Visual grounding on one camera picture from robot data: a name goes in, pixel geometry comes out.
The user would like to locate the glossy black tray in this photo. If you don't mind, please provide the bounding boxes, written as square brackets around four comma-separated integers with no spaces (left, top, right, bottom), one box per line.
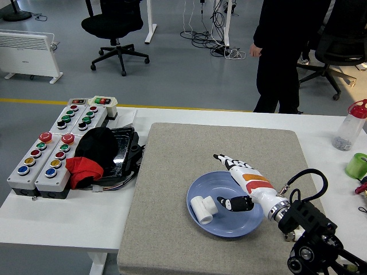
[94,127,141,184]

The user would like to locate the person's right hand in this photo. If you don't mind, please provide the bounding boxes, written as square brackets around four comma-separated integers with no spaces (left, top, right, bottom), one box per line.
[248,42,264,58]

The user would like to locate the black round stand base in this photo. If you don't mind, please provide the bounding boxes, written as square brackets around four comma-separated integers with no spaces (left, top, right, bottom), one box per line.
[2,0,32,22]

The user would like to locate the green tape roll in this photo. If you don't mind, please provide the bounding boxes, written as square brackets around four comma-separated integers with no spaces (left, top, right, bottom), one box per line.
[345,152,367,180]

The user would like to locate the blue plate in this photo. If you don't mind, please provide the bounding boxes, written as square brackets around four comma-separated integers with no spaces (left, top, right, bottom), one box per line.
[186,171,264,238]

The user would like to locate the white table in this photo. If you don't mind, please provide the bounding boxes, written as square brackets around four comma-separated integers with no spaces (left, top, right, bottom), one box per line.
[0,106,367,275]

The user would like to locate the five-button control box red mushroom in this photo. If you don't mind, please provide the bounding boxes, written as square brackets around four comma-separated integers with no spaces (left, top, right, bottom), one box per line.
[6,131,63,198]
[34,133,84,200]

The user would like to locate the plain white pipe tee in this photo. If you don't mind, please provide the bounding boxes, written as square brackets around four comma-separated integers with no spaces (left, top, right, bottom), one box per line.
[189,195,218,225]

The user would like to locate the white desk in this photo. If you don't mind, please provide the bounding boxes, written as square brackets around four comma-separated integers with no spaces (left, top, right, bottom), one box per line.
[145,0,232,47]

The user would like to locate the floor cable bundle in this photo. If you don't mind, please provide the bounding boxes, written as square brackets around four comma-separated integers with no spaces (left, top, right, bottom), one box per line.
[179,0,247,60]

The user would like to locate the black office chair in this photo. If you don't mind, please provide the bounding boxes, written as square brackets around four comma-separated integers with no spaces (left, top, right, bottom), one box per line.
[298,0,367,101]
[81,0,151,77]

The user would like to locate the red cloth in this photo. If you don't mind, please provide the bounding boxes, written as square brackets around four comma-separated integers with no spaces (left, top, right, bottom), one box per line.
[65,156,104,190]

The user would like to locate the black cloth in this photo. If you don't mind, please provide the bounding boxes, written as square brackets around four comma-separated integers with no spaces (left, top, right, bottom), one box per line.
[73,127,119,175]

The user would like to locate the white panel heater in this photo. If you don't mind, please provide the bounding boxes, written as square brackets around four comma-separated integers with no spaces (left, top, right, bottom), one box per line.
[0,29,64,85]

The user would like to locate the white connector coloured wires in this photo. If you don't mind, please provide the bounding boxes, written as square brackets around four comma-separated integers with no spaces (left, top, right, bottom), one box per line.
[91,183,127,193]

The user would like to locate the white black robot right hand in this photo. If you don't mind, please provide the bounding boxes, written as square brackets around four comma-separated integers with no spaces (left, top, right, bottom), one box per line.
[213,154,288,215]

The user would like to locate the cream switch box green red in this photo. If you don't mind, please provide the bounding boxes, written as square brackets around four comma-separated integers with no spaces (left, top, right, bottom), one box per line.
[87,95,119,120]

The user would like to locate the clear bottle red lid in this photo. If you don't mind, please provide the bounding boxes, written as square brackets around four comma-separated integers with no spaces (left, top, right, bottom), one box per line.
[331,99,367,152]

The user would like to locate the person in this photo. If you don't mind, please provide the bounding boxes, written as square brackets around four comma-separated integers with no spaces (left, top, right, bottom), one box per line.
[297,40,312,65]
[253,0,338,115]

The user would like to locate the white paper card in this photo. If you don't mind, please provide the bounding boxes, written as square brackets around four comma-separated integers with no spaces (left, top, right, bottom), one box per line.
[116,109,138,128]

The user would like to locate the four-button control box black knob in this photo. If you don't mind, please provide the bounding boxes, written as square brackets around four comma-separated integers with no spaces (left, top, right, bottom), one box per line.
[69,104,109,137]
[49,103,87,135]

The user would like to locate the grey-brown mat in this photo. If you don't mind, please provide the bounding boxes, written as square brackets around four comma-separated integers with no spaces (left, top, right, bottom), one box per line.
[116,122,345,275]

